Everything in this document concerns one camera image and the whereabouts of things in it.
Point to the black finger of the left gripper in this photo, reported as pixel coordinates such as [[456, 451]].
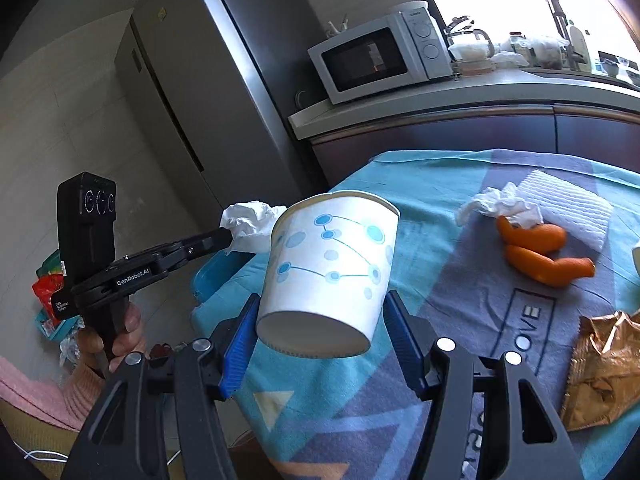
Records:
[[208, 243]]

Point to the white folded paper napkin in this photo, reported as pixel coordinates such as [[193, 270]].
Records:
[[580, 213]]

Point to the dark kitchen counter cabinets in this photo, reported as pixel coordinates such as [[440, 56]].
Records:
[[530, 110]]

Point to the crumpled white tissue on table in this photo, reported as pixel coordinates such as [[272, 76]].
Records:
[[495, 203]]

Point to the white tissue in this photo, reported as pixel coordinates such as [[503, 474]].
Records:
[[495, 203], [250, 225]]

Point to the white paper cup blue dots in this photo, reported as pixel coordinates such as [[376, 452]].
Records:
[[327, 275]]

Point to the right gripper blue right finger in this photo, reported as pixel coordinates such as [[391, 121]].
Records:
[[411, 340]]

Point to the colourful snack bags on floor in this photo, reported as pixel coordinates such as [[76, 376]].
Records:
[[49, 279]]

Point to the gold brown snack wrapper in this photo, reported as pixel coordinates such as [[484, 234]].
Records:
[[603, 377]]

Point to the pink sleeve forearm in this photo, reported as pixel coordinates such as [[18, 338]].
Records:
[[65, 407]]

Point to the teal trash bin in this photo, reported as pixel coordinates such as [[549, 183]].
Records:
[[216, 272]]

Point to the white microwave oven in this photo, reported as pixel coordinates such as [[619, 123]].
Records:
[[397, 50]]

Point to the person's left hand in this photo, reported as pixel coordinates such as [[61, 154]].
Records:
[[130, 339]]

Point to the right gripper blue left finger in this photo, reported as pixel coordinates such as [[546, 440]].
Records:
[[238, 348]]

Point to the glass jar on counter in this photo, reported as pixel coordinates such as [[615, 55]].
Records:
[[519, 44]]

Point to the kitchen faucet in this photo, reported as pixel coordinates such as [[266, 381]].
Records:
[[560, 20]]

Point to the white soap bottle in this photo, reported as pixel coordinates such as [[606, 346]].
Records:
[[581, 53]]

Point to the silver grey refrigerator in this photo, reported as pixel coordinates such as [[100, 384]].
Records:
[[212, 85]]

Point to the blue grey patterned tablecloth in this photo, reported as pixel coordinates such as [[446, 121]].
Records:
[[356, 418]]

